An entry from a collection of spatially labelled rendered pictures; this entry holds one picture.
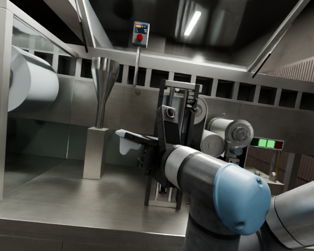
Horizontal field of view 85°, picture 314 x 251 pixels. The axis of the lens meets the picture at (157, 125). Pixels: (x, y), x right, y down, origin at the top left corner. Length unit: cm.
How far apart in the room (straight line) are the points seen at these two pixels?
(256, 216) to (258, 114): 116
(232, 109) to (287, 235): 102
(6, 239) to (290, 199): 84
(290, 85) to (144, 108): 102
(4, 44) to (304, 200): 86
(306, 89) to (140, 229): 139
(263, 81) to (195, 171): 120
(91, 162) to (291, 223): 85
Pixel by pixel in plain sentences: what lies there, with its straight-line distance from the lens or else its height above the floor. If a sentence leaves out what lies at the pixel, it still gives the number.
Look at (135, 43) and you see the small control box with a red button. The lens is 90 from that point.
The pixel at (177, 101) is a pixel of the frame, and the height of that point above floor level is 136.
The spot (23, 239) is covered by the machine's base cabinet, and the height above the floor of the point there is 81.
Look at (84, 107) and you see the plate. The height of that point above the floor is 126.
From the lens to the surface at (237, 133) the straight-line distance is 92.
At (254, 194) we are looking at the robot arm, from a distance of 24.
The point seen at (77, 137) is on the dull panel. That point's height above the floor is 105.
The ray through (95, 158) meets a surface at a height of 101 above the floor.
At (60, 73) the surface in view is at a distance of 112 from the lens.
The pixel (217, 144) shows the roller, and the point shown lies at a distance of 92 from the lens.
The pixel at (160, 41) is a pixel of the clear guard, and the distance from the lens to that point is 116.
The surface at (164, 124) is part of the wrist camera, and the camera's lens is 37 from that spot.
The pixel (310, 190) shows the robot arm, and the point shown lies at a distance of 33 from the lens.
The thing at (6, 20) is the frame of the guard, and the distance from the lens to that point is 82.
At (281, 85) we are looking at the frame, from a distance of 149.
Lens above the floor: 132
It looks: 5 degrees down
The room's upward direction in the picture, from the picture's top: 8 degrees clockwise
